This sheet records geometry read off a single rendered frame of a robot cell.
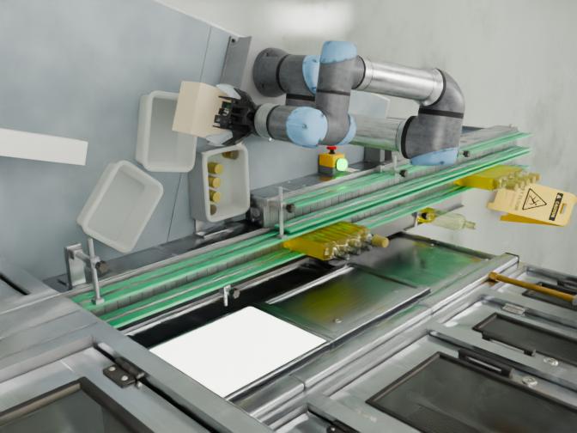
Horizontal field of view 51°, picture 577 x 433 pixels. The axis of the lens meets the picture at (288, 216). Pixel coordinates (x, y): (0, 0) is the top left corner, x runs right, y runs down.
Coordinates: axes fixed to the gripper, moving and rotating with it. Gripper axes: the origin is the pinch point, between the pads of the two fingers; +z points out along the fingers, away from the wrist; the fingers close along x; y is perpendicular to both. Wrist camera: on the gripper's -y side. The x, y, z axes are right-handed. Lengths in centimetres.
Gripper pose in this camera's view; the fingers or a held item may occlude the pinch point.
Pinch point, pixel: (216, 114)
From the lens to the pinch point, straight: 150.7
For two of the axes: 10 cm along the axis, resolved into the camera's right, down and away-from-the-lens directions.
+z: -6.9, -2.0, 6.9
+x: -2.1, 9.7, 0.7
